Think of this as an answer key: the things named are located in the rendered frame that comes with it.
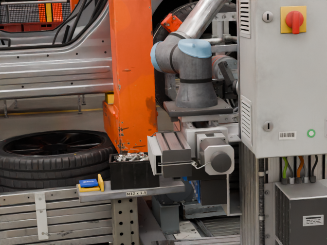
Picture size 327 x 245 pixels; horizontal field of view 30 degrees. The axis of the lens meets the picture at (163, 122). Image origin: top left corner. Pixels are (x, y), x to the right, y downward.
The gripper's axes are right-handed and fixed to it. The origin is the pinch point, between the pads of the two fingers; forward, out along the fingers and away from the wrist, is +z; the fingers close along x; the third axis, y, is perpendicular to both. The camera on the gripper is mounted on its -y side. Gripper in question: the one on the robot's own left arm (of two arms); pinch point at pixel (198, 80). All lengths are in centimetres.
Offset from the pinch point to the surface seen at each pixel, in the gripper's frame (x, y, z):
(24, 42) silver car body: 97, -9, 208
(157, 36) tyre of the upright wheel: 14.1, -18.7, 30.5
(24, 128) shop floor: 180, 83, 304
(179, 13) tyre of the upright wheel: 20.3, -29.3, 21.3
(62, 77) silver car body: -12, -1, 71
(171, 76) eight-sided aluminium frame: 12.5, 0.3, 22.4
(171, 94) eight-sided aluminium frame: 8.4, 8.6, 20.1
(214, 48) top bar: 6.9, -13.7, -4.9
